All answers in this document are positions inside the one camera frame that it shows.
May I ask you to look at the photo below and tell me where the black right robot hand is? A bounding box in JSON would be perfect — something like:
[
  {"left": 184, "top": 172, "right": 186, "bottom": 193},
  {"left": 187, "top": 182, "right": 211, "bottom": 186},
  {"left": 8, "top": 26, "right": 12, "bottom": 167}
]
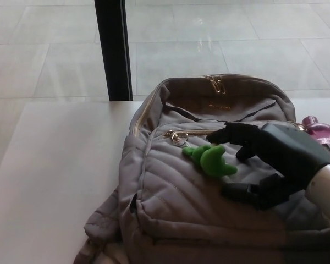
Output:
[{"left": 206, "top": 122, "right": 330, "bottom": 211}]

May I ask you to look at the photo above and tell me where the pink glass perfume bottle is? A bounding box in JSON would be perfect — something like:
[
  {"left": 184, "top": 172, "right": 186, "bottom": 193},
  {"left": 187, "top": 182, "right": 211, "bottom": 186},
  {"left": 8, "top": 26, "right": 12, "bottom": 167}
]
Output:
[{"left": 301, "top": 115, "right": 330, "bottom": 144}]

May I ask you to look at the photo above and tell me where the black window frame post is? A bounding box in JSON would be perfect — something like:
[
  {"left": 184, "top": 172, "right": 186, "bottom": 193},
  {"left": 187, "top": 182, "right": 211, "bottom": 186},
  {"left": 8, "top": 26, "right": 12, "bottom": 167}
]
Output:
[{"left": 94, "top": 0, "right": 134, "bottom": 102}]

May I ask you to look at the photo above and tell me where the green plush keychain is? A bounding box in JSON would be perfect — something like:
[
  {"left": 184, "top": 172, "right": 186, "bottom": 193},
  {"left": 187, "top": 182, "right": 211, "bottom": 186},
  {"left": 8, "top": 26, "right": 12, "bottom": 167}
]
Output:
[{"left": 181, "top": 144, "right": 239, "bottom": 178}]

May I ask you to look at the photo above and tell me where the grey quilted backpack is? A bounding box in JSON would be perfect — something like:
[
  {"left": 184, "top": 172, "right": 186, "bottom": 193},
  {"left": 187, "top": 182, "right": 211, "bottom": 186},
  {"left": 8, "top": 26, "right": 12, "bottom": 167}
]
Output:
[{"left": 73, "top": 73, "right": 330, "bottom": 264}]

